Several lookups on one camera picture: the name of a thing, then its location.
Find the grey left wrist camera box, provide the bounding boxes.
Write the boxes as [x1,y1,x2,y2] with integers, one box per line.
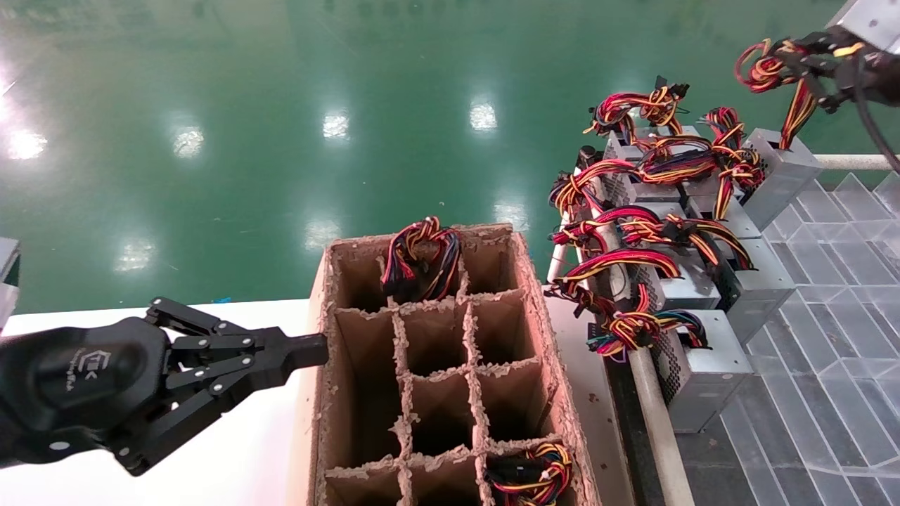
[0,238,22,331]

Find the transparent plastic divider tray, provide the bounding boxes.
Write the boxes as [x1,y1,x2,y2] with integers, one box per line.
[675,172,900,506]

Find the wire bundle in top cell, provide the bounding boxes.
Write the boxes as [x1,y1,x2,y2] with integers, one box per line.
[381,216,463,304]

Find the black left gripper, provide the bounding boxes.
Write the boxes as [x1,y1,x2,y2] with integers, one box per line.
[0,297,329,476]

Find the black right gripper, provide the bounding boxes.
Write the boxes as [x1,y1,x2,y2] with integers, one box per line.
[787,30,900,113]

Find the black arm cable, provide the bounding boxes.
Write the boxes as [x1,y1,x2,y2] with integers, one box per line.
[852,49,900,175]

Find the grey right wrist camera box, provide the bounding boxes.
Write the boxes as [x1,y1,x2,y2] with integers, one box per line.
[830,0,900,53]

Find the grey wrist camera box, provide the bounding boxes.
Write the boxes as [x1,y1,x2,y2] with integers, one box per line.
[0,238,22,331]
[830,0,900,53]

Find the short white rack pipe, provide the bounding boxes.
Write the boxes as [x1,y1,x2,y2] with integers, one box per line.
[547,232,579,283]

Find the cardboard box with dividers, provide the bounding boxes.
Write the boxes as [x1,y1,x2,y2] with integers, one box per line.
[307,223,602,506]

